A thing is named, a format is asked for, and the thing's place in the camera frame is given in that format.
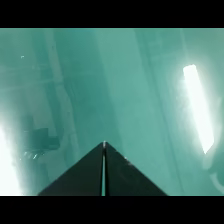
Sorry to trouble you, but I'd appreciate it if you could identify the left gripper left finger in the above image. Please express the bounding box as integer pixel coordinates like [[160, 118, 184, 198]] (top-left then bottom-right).
[[37, 141, 105, 197]]

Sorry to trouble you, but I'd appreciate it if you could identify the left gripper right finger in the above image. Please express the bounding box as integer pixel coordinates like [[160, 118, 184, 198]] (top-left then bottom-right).
[[104, 141, 168, 197]]

